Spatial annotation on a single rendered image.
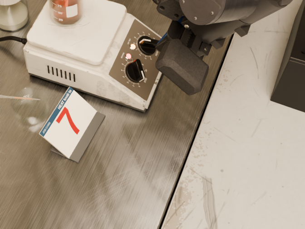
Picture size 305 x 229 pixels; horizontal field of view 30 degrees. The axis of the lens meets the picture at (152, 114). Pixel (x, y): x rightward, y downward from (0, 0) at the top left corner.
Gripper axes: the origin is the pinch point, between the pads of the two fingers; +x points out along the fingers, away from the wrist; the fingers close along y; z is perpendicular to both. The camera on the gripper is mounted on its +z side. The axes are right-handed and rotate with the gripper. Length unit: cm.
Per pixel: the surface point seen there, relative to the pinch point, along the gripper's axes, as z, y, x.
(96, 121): -2.8, 5.7, 19.0
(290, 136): -26.4, -3.7, 3.0
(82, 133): -1.9, 8.3, 19.6
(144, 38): -0.9, -7.1, 12.0
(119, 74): -0.6, -0.1, 13.7
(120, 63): -0.1, -1.9, 13.8
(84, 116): -0.8, 6.0, 19.3
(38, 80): 6.5, 1.9, 25.8
